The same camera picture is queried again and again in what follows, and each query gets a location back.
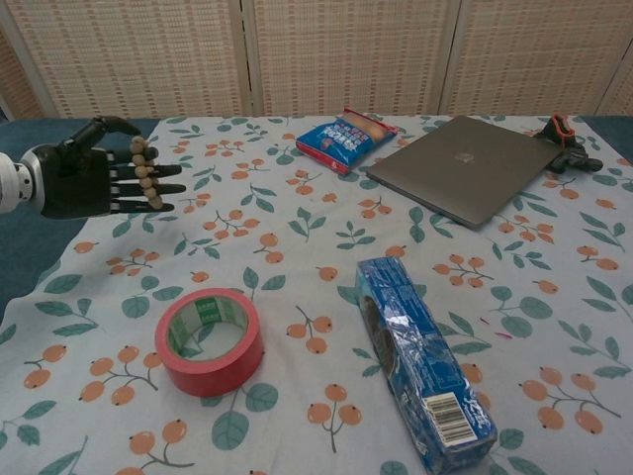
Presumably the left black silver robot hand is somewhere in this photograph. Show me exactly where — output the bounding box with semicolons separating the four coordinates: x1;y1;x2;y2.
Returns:
29;116;188;221

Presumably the wooden bead bracelet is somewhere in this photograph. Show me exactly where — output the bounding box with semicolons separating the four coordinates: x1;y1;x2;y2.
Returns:
129;135;164;213

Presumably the woven bamboo folding screen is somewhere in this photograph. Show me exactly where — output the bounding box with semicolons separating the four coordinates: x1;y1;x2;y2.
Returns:
0;0;633;121

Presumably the floral tablecloth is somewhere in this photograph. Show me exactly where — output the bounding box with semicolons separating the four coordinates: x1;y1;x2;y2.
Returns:
0;114;633;475

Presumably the red tape roll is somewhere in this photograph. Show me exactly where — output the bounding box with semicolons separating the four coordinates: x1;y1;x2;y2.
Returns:
154;288;266;398

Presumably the blue snack bag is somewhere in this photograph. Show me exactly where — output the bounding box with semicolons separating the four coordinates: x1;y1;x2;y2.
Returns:
295;106;401;177

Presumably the blue cookie box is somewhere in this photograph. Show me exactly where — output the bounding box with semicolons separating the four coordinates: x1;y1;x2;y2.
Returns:
355;256;498;471

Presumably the grey laptop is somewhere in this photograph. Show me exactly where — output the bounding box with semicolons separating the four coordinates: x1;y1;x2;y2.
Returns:
364;115;563;230

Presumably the black glove with orange band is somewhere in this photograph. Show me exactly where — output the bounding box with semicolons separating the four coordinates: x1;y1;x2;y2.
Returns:
536;112;604;174

